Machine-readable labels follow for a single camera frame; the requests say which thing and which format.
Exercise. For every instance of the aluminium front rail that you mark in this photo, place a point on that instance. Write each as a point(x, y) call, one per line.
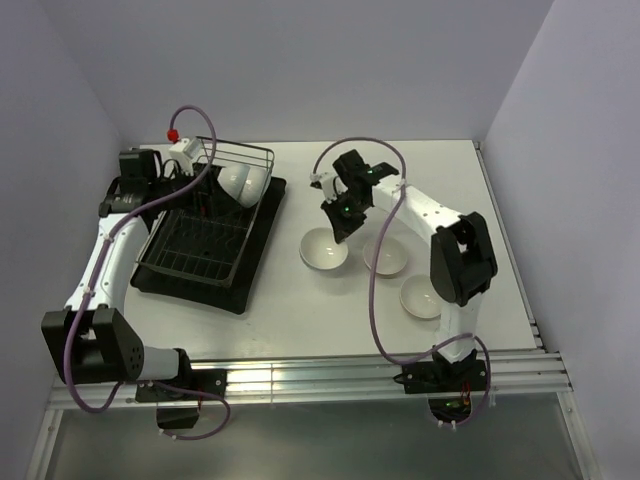
point(364, 378)

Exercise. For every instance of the cream bowl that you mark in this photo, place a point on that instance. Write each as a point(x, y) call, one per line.
point(392, 258)

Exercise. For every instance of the black drip tray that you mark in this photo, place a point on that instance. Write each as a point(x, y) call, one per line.
point(234, 298)

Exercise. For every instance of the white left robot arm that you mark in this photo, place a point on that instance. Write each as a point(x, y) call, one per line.
point(89, 339)

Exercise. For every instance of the black wire dish rack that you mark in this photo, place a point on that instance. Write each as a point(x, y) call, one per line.
point(204, 240)

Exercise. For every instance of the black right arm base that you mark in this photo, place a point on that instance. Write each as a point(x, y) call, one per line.
point(449, 388)

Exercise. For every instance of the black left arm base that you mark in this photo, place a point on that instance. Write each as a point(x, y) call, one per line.
point(180, 403)

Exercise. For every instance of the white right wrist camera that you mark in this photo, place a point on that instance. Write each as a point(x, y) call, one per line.
point(329, 183)

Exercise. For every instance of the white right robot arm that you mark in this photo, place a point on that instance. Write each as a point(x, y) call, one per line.
point(462, 261)

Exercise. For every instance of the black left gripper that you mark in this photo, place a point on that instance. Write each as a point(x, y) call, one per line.
point(207, 200)

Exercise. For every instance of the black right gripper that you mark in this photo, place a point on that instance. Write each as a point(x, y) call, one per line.
point(342, 227)

